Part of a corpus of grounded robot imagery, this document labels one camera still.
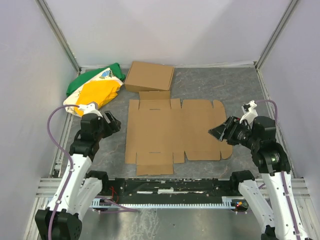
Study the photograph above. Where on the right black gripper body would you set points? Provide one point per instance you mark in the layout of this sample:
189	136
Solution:
230	130

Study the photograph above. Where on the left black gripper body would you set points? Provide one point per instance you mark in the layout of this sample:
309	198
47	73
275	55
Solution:
110	122

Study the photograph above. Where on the cardboard box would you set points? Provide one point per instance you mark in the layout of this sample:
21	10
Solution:
145	76
164	131

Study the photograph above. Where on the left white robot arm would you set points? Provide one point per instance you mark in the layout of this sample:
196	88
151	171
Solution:
79	186

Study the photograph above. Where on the closed folded cardboard box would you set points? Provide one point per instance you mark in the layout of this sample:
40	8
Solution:
145	76

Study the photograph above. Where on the green yellow white cloth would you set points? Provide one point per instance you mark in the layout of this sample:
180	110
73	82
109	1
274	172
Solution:
100	85

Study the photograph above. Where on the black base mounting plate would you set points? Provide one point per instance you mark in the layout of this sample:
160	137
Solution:
166	198

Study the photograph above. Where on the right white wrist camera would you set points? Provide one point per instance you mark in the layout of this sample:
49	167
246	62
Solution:
249	112

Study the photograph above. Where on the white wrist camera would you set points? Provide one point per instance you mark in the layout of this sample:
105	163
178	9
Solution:
249	112
91	108

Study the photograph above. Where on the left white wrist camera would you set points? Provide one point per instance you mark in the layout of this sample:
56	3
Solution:
91	108

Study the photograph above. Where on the light blue slotted cable duct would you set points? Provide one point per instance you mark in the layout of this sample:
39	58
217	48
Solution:
227	203

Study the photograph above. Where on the right aluminium frame post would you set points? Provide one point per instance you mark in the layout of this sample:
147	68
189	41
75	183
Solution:
290	9

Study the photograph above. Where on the aluminium frame post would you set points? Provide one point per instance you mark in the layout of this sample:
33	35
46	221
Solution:
45	9
290	9

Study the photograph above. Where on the aluminium front rail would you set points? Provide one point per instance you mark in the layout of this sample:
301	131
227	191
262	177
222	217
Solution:
47	187

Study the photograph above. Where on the left aluminium frame post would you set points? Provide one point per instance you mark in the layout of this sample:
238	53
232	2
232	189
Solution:
45	9

